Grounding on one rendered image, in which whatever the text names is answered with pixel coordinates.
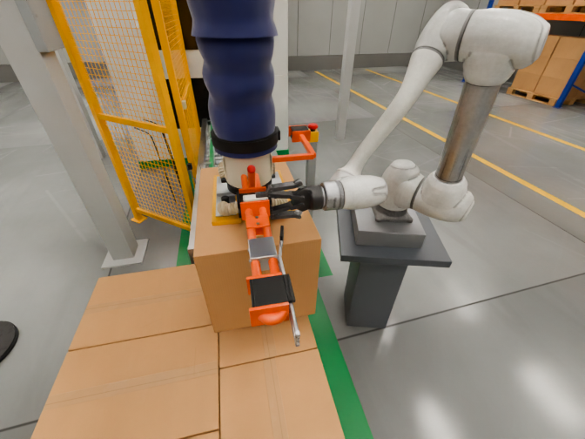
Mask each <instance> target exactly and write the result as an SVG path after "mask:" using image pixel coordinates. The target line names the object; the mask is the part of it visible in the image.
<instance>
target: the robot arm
mask: <svg viewBox="0 0 585 439"><path fill-rule="evenodd" d="M549 31H550V24H549V23H548V22H547V21H546V20H545V19H544V18H543V17H540V16H539V15H536V14H535V13H532V12H529V11H525V10H513V9H495V8H490V9H484V10H472V9H469V7H468V6H467V5H466V4H465V3H463V2H462V1H458V0H453V1H450V2H447V3H445V4H444V5H443V6H441V7H440V8H439V9H438V10H437V11H436V12H435V13H434V15H433V16H432V17H431V18H430V20H429V21H428V22H427V24H426V26H425V28H424V29H423V31H422V32H421V34H420V36H419V38H418V40H417V42H416V45H415V47H414V51H413V53H412V55H411V57H410V61H409V64H408V67H407V72H406V75H405V77H404V80H403V82H402V85H401V87H400V89H399V91H398V93H397V94H396V96H395V98H394V99H393V101H392V103H391V104H390V105H389V106H388V107H387V109H386V110H385V112H384V113H383V114H382V116H381V117H380V119H379V120H378V121H377V123H376V124H375V125H374V127H373V128H372V130H371V131H370V132H369V133H368V134H367V136H366V137H365V139H364V140H363V141H362V143H361V144H360V146H359V147H358V148H357V150H356V151H355V153H354V154H353V156H352V157H351V158H350V159H349V161H348V162H347V164H346V165H345V166H344V167H342V168H339V169H338V170H337V171H336V172H335V174H334V175H333V176H332V177H331V178H330V179H329V180H328V181H327V182H322V183H321V184H320V185H316V186H303V183H302V181H301V179H295V180H294V181H288V182H283V183H277V184H270V185H268V188H267V189H266V190H265V191H264V192H256V193H255V194H252V195H244V196H243V201H244V202H248V201H257V200H266V199H268V198H278V199H291V200H290V201H288V202H286V203H284V204H280V205H277V206H272V214H270V218H271V220H279V219H290V218H296V219H301V214H302V213H303V212H304V211H306V210H319V209H323V210H324V211H330V210H339V209H347V210H357V209H365V208H369V207H371V208H372V209H373V213H374V216H375V221H376V222H407V223H412V222H413V220H414V219H413V218H412V217H411V216H410V215H409V213H408V211H407V209H408V208H409V209H413V210H415V211H416V212H418V213H422V214H424V215H426V216H428V217H431V218H434V219H437V220H442V221H447V222H459V221H462V220H464V219H465V218H466V217H467V215H468V214H469V212H470V210H471V209H472V207H473V205H474V196H473V194H472V193H471V192H469V191H468V190H467V180H466V178H465V177H464V173H465V171H466V169H467V166H468V163H469V161H470V159H471V157H472V154H473V152H474V148H475V147H476V144H477V142H478V139H479V137H480V135H481V132H482V130H483V128H484V125H485V124H486V122H487V119H488V115H489V113H490V111H491V109H492V107H493V104H494V101H495V99H496V96H497V94H498V92H499V89H500V88H501V85H502V84H504V83H505V82H506V81H507V80H508V79H509V78H510V77H511V76H512V74H513V73H514V72H515V70H516V69H524V68H526V67H528V66H530V65H531V64H532V63H533V62H534V61H536V60H537V59H538V58H539V56H540V55H541V52H542V50H543V48H544V45H545V43H546V41H547V38H548V33H549ZM444 62H463V77H464V80H465V83H464V85H463V88H462V91H461V96H460V99H459V102H458V104H457V107H456V110H455V113H454V117H453V121H452V124H451V126H450V129H449V132H448V135H447V139H446V143H445V145H444V148H443V151H442V154H441V156H440V161H439V164H438V167H437V170H436V171H434V172H431V173H430V174H429V175H428V177H427V178H425V177H424V176H423V175H422V174H420V169H419V167H418V166H417V165H416V164H415V163H414V162H412V161H410V160H407V159H397V160H395V161H394V162H393V163H392V164H391V165H390V166H389V167H388V168H387V169H386V170H385V171H384V173H383V175H382V177H377V176H372V175H361V171H362V169H363V167H364V165H365V163H366V162H367V160H368V159H369V158H370V156H371V155H372V154H373V152H374V151H375V150H376V149H377V148H378V147H379V145H380V144H381V143H382V142H383V141H384V139H385V138H386V137H387V136H388V135H389V133H390V132H391V131H392V130H393V129H394V127H395V126H396V125H397V124H398V123H399V122H400V121H401V120H402V119H403V118H404V117H405V115H406V114H407V112H408V111H409V110H410V109H411V107H412V106H413V105H414V103H415V101H416V100H417V99H418V97H419V96H420V94H421V93H422V92H423V91H424V89H425V88H426V86H427V85H428V83H429V82H430V81H431V79H432V78H433V77H434V75H435V74H436V73H437V71H438V70H439V69H440V68H441V66H442V65H443V64H444ZM294 188H298V189H297V190H296V191H284V190H289V189H294ZM267 197H268V198H267ZM294 209H298V210H295V211H288V210H294Z"/></svg>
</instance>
